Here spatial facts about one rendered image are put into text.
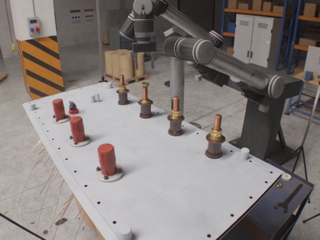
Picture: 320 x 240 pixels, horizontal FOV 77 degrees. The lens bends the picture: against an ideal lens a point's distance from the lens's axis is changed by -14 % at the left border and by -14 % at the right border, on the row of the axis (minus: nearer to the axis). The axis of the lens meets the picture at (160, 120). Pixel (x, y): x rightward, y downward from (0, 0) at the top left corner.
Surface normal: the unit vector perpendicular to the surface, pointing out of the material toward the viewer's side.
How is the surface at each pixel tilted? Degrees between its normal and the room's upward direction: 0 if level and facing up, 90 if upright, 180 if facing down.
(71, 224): 0
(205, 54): 87
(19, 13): 90
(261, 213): 0
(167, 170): 0
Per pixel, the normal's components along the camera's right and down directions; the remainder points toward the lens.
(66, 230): 0.00, -0.89
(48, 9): 0.64, 0.35
